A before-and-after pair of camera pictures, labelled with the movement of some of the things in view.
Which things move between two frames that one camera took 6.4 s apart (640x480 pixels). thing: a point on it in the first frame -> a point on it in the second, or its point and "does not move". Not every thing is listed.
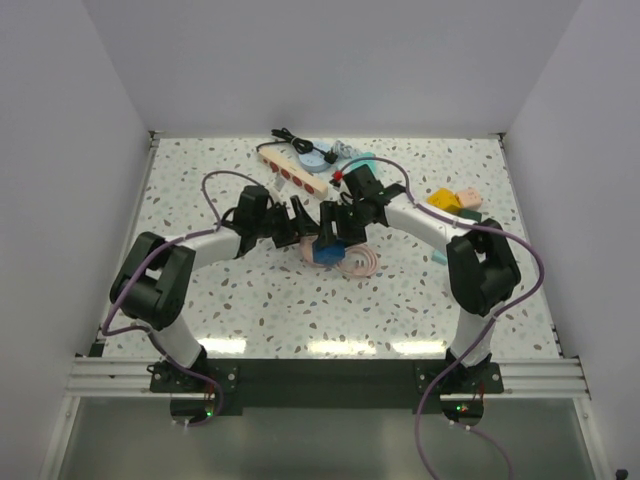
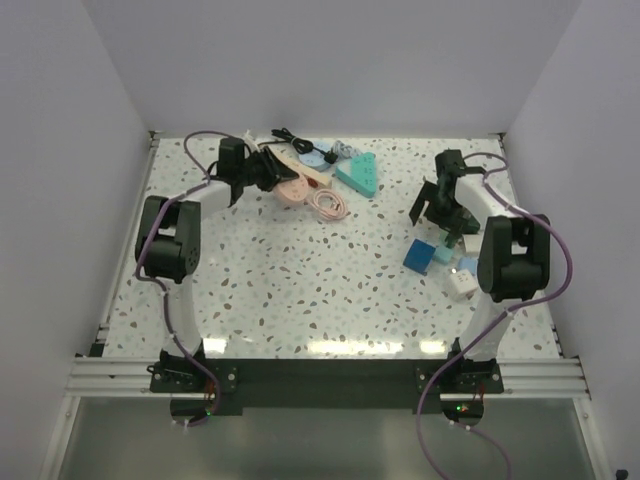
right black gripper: (329, 211) -> (454, 224)
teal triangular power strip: (371, 163) does not move
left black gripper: (292, 232) -> (275, 171)
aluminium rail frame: (92, 374) does not move
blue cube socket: (328, 251) -> (419, 256)
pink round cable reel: (358, 261) -> (329, 204)
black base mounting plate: (329, 383) does not move
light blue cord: (343, 150) does not move
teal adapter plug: (439, 257) does not move
